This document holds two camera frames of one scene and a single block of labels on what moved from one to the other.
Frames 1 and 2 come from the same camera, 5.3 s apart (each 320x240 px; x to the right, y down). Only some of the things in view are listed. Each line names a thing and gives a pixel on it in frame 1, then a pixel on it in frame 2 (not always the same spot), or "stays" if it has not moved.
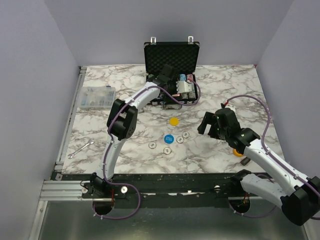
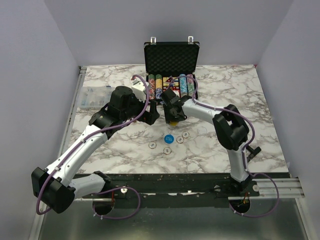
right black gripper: (209, 118) -> (168, 118)
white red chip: (152, 145) stays
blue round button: (169, 139) stays
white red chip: (180, 139) stays
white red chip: (185, 134) stays
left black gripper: (173, 81) -> (150, 117)
